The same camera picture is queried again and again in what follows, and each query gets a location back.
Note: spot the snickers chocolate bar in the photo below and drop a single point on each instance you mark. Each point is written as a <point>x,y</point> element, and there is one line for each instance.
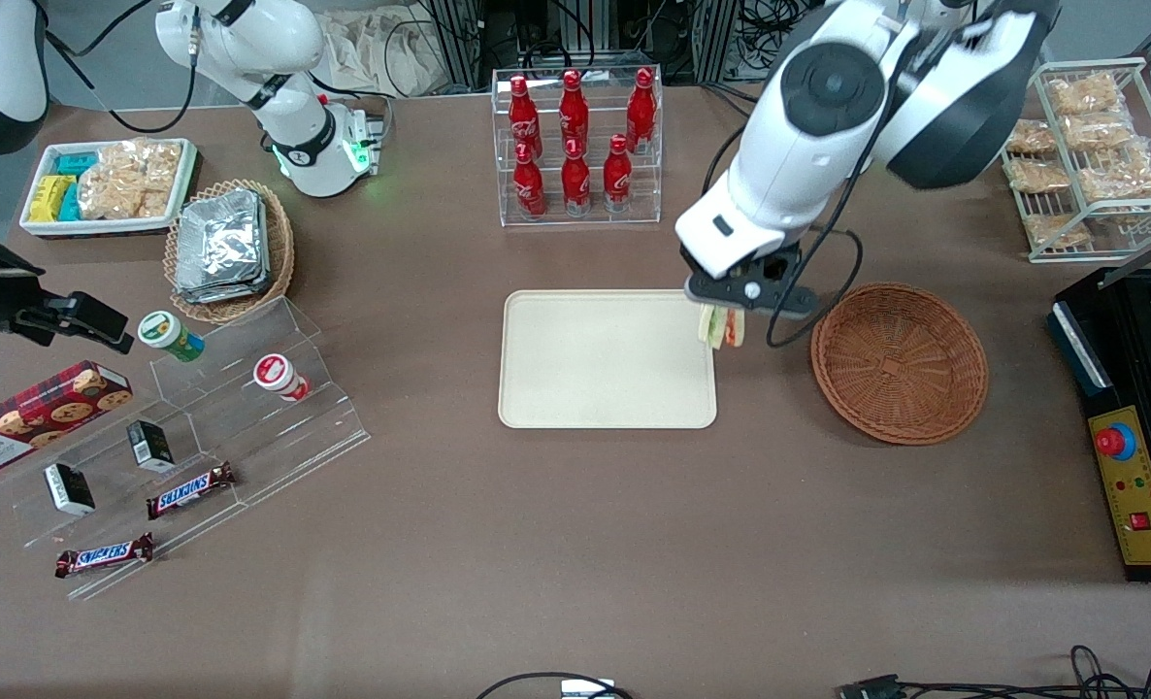
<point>190,490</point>
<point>105,555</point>

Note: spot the beige plastic tray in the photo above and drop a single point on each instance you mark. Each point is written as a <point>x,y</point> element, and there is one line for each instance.
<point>607,359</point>

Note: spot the red emergency stop button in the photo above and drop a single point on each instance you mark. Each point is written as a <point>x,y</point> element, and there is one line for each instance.
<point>1112,442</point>

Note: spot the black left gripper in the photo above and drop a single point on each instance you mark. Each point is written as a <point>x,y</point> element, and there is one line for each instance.
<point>780,266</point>

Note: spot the clear bag of crackers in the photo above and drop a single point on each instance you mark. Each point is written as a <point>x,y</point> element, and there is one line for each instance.
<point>129,180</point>

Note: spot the clear acrylic bottle rack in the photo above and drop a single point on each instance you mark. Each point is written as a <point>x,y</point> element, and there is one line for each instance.
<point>580,209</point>

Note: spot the triangle sandwich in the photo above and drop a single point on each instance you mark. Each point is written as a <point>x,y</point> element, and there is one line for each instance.
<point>716,330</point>

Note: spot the white rectangular snack tray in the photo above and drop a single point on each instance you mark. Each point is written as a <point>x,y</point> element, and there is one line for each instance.
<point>37,225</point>

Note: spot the stack of foil packets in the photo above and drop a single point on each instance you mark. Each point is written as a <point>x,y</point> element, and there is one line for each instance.
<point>221,248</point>

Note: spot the black yellow control box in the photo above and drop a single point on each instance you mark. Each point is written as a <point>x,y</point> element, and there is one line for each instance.
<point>1134,505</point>

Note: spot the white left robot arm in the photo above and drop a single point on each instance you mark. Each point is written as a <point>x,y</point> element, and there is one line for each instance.
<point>799,146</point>

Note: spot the small black box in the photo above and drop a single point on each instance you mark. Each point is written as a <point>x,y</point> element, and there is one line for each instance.
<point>69,487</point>
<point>151,445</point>

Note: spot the light wicker basket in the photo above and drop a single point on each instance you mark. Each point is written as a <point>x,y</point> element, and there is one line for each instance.
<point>279,252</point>

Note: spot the red cola bottle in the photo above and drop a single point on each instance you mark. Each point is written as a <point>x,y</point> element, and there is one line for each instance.
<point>641,107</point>
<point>617,175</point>
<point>520,115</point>
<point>529,183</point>
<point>574,109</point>
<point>575,180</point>

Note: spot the green lidded snack cup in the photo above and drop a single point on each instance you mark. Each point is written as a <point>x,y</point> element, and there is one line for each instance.
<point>170,336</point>

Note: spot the yellow snack pack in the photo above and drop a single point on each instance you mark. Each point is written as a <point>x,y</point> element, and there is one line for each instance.
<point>49,197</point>

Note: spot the round brown wicker basket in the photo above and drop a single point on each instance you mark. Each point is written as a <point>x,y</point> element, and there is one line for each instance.
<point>901,364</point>

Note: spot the bagged bread pastry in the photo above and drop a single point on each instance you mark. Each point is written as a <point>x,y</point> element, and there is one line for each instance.
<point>1036,175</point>
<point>1085,94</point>
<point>1102,131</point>
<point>1119,182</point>
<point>1030,137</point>
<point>1056,231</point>

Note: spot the red lidded snack cup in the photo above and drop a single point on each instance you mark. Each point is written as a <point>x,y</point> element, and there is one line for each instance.
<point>279,376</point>

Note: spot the clear acrylic stepped stand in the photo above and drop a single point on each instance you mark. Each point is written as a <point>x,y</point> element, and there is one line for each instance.
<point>246,437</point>

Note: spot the aluminium frame post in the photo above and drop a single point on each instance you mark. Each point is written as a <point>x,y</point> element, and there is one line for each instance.
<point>716,39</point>
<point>457,39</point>

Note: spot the teal snack pack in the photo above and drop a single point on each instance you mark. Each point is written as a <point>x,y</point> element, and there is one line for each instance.
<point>70,204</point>
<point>76,163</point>

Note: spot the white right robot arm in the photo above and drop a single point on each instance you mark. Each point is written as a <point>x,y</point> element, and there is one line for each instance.
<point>294,126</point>

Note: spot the red tartan cookie box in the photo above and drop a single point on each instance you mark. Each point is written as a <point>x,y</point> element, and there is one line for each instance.
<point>37,416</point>

